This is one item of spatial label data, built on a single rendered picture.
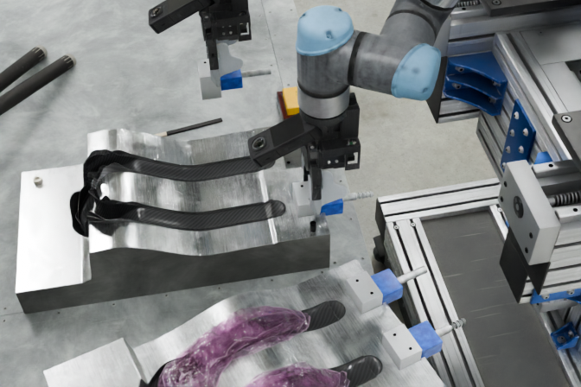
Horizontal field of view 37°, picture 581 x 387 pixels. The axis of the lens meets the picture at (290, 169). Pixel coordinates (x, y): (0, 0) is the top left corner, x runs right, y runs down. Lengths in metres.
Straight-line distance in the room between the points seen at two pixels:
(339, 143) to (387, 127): 1.53
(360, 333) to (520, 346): 0.85
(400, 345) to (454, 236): 1.02
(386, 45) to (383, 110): 1.73
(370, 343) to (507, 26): 0.69
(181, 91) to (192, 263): 0.49
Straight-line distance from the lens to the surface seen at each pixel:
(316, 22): 1.15
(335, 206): 1.40
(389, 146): 2.75
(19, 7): 2.06
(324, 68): 1.16
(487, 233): 2.28
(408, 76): 1.13
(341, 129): 1.27
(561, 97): 1.56
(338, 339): 1.30
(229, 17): 1.45
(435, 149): 2.76
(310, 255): 1.40
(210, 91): 1.56
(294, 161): 1.51
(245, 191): 1.44
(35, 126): 1.75
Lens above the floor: 1.96
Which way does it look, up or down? 47 degrees down
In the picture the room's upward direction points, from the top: 2 degrees counter-clockwise
